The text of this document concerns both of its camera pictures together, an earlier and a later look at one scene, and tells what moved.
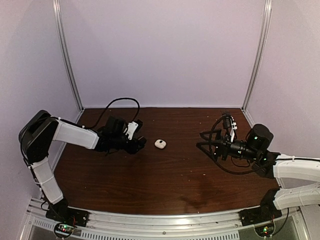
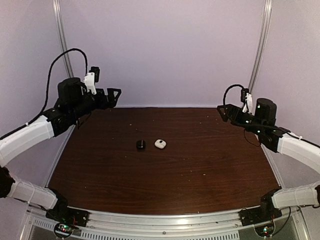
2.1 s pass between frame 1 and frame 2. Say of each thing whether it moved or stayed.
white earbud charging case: stayed
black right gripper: moved
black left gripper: moved
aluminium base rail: stayed
